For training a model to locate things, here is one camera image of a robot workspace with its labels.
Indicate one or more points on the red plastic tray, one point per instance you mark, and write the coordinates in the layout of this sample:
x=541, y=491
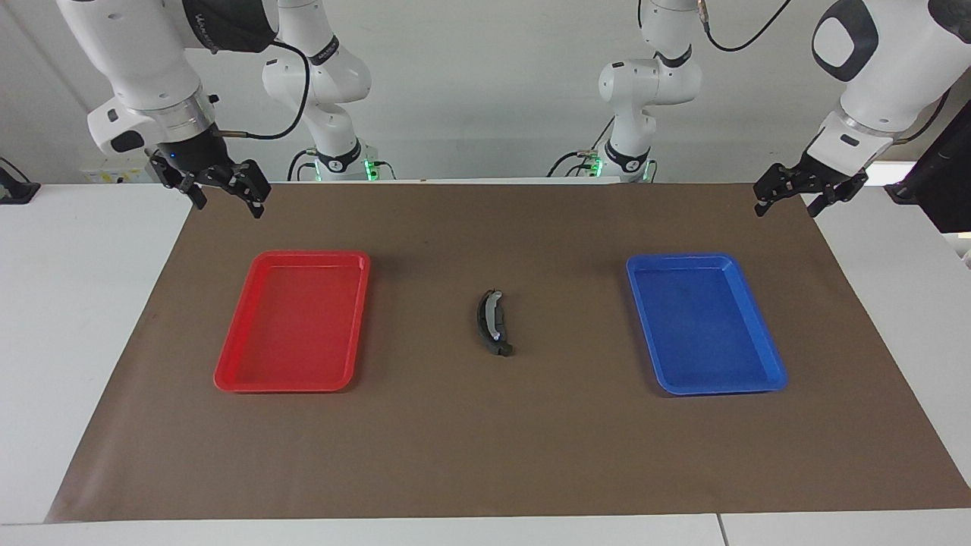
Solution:
x=300, y=326

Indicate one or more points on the black clamp block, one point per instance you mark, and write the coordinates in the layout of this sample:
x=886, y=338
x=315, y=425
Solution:
x=17, y=189

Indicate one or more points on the curved brake shoe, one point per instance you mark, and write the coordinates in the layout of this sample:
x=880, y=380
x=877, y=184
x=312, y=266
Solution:
x=489, y=311

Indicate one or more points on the large black equipment panel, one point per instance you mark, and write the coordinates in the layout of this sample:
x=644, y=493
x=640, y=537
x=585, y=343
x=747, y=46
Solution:
x=944, y=174

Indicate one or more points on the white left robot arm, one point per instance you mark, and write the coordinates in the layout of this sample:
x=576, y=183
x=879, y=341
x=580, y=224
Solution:
x=872, y=68

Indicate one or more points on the dark grey brake pad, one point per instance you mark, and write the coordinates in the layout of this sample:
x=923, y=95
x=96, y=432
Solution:
x=502, y=349

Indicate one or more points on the blue plastic tray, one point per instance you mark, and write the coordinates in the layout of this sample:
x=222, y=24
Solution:
x=702, y=326

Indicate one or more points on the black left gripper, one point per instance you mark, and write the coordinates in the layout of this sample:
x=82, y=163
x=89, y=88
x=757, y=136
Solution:
x=823, y=168

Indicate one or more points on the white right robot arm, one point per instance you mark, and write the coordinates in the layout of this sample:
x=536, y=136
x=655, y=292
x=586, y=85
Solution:
x=144, y=53

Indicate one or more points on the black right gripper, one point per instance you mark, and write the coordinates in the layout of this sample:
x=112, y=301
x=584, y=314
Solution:
x=193, y=155

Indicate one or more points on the brown table mat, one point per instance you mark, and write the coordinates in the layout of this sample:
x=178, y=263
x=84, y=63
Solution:
x=485, y=440

